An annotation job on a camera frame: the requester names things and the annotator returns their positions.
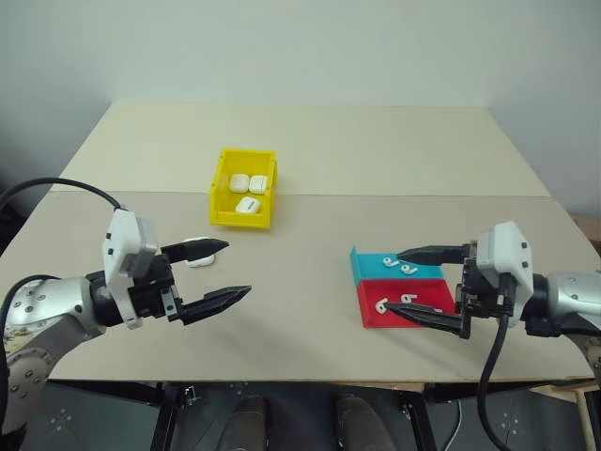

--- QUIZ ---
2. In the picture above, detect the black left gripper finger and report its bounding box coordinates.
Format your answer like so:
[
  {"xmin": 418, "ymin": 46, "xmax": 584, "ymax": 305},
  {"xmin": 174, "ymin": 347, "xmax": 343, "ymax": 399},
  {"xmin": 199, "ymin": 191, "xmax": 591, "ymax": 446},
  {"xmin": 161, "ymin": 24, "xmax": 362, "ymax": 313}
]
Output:
[
  {"xmin": 179, "ymin": 285, "xmax": 254, "ymax": 327},
  {"xmin": 161, "ymin": 238, "xmax": 231, "ymax": 265}
]

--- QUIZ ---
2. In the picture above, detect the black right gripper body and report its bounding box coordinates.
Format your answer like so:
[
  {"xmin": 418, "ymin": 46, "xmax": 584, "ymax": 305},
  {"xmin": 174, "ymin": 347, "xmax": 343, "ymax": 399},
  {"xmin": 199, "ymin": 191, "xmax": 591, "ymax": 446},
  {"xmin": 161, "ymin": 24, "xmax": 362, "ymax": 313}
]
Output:
[{"xmin": 454, "ymin": 241, "xmax": 514, "ymax": 340}]

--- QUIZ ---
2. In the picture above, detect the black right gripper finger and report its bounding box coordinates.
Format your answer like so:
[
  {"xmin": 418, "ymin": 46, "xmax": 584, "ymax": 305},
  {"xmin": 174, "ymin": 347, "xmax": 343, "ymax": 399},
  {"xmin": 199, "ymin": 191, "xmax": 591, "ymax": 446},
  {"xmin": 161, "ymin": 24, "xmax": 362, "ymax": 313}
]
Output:
[
  {"xmin": 386, "ymin": 302, "xmax": 463, "ymax": 338},
  {"xmin": 395, "ymin": 242, "xmax": 467, "ymax": 268}
]

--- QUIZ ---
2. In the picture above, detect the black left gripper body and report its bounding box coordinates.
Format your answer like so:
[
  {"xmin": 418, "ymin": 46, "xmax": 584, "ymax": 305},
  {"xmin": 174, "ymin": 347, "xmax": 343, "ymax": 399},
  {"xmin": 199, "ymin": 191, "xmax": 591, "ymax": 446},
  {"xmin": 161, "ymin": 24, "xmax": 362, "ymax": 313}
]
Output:
[{"xmin": 126, "ymin": 252, "xmax": 185, "ymax": 325}]

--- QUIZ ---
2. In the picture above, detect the yellow plastic bin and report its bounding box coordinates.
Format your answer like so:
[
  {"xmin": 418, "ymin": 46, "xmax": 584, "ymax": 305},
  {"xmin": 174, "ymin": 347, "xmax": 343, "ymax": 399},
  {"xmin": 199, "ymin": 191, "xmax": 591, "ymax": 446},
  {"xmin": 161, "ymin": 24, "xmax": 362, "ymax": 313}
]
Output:
[{"xmin": 208, "ymin": 148, "xmax": 280, "ymax": 230}]

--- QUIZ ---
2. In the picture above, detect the red plastic tray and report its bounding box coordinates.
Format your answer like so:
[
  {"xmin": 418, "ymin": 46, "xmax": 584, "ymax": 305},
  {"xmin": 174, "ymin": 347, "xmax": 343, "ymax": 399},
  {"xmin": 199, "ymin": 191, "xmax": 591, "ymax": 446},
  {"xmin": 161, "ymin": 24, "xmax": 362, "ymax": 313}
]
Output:
[{"xmin": 356, "ymin": 277, "xmax": 460, "ymax": 328}]

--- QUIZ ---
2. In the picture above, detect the blue plastic tray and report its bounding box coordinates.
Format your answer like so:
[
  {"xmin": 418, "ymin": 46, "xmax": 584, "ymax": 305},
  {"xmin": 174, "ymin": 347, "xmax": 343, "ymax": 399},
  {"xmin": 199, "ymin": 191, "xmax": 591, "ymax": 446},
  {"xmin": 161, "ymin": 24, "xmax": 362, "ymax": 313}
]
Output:
[{"xmin": 348, "ymin": 244, "xmax": 448, "ymax": 284}]

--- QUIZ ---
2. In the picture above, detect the dark brown rounded shape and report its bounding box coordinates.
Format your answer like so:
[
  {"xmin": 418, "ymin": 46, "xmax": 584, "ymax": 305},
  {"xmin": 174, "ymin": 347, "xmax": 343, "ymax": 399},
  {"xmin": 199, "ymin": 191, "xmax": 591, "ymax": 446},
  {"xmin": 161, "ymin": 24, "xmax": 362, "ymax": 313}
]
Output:
[
  {"xmin": 223, "ymin": 394, "xmax": 268, "ymax": 451},
  {"xmin": 334, "ymin": 394, "xmax": 393, "ymax": 451}
]

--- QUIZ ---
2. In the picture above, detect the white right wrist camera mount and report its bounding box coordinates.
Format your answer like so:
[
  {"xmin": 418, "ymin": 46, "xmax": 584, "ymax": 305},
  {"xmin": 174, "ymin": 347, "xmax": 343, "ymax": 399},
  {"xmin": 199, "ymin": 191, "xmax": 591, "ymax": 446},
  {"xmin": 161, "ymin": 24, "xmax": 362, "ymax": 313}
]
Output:
[{"xmin": 475, "ymin": 221, "xmax": 535, "ymax": 329}]

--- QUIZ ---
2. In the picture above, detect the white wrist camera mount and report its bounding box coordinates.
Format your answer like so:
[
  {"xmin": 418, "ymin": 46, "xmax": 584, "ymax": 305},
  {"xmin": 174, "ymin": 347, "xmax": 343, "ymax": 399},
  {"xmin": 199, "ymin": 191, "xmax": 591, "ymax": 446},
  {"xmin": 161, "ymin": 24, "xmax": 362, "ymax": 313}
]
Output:
[
  {"xmin": 101, "ymin": 209, "xmax": 159, "ymax": 331},
  {"xmin": 475, "ymin": 221, "xmax": 535, "ymax": 329}
]

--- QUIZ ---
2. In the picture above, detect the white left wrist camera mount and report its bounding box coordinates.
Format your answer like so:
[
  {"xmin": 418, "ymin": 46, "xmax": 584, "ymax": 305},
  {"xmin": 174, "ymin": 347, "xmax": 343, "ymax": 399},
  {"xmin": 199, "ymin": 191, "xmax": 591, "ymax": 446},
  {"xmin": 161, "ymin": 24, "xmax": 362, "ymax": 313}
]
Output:
[{"xmin": 101, "ymin": 209, "xmax": 159, "ymax": 331}]

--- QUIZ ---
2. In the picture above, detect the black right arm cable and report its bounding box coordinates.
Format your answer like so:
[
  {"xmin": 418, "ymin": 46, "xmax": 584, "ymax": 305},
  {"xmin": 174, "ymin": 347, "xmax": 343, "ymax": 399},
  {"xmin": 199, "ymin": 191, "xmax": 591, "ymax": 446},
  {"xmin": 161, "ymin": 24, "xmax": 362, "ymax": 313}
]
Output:
[{"xmin": 477, "ymin": 272, "xmax": 516, "ymax": 451}]

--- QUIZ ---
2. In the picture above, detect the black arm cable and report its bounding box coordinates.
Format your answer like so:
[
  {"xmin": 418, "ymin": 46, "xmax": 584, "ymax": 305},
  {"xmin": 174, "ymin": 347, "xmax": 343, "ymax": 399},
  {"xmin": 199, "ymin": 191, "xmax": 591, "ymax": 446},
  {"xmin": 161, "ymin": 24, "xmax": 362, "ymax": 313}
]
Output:
[
  {"xmin": 477, "ymin": 272, "xmax": 516, "ymax": 451},
  {"xmin": 0, "ymin": 177, "xmax": 129, "ymax": 215}
]

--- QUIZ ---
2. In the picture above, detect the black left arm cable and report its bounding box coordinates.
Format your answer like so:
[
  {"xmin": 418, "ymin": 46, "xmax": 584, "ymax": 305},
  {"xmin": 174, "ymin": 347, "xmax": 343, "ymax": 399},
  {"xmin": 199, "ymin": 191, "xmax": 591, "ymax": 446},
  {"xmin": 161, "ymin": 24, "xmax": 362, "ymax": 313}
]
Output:
[{"xmin": 0, "ymin": 177, "xmax": 129, "ymax": 215}]

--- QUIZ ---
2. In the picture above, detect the light wooden frame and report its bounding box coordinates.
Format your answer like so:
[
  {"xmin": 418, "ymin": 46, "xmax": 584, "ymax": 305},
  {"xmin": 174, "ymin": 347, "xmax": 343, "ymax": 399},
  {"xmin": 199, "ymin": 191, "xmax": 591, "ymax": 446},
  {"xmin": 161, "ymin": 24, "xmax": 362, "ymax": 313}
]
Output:
[{"xmin": 534, "ymin": 373, "xmax": 601, "ymax": 451}]

